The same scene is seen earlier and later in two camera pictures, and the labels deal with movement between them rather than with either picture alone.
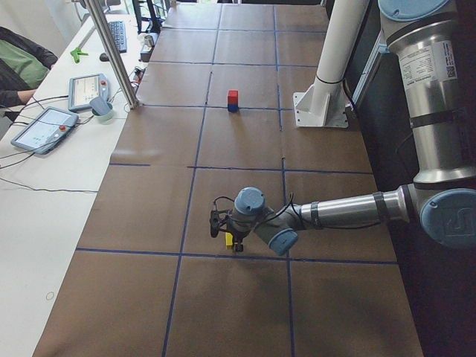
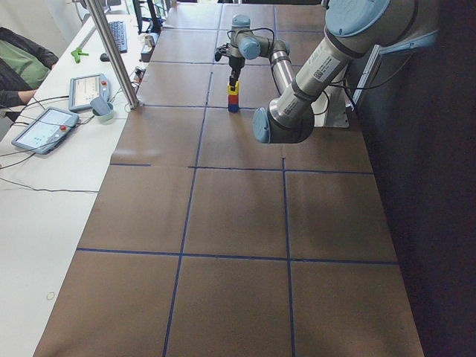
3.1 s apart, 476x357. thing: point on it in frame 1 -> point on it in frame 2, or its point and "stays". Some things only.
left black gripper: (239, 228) -> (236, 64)
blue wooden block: (233, 108) stays
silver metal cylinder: (150, 40) stays
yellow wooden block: (228, 239) -> (236, 91)
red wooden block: (233, 97) stays
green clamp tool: (77, 52) stays
